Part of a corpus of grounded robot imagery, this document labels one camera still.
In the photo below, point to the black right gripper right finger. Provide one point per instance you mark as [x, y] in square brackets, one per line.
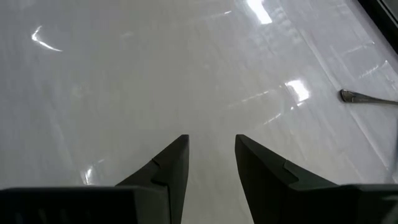
[273, 199]

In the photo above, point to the black aluminium table frame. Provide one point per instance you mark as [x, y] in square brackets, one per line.
[382, 18]

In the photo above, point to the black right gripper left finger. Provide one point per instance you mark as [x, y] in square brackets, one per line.
[168, 193]

